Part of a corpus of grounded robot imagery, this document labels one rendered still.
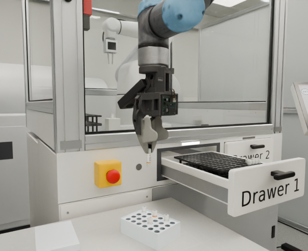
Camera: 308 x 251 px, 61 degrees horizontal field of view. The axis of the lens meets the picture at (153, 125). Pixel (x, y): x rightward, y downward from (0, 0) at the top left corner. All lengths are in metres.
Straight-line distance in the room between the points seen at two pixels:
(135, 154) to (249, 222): 0.67
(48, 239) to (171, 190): 0.46
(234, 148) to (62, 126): 0.67
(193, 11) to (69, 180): 0.55
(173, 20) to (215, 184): 0.41
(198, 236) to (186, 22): 0.49
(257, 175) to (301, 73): 1.95
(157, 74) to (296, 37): 2.13
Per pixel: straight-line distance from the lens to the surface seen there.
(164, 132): 0.66
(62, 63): 0.78
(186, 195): 1.01
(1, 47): 4.00
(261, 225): 1.38
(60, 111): 0.76
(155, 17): 0.59
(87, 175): 0.81
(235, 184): 0.64
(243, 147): 1.14
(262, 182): 0.72
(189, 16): 0.54
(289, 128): 2.63
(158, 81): 0.62
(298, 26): 2.68
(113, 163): 0.78
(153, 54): 0.62
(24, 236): 0.75
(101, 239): 0.69
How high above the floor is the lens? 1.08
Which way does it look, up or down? 5 degrees down
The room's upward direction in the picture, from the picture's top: straight up
